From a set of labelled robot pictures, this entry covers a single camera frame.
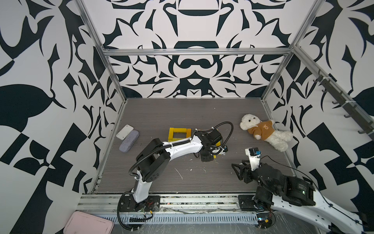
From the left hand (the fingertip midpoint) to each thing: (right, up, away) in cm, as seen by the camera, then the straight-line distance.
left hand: (207, 151), depth 87 cm
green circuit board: (+25, -30, -16) cm, 43 cm away
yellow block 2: (-17, +11, +11) cm, 23 cm away
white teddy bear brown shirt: (+37, +11, +6) cm, 39 cm away
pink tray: (-60, -27, -21) cm, 69 cm away
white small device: (-54, +10, +12) cm, 56 cm away
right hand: (+11, -2, -17) cm, 20 cm away
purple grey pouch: (-48, +5, +6) cm, 49 cm away
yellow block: (-23, +8, +12) cm, 27 cm away
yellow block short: (+3, +7, -16) cm, 18 cm away
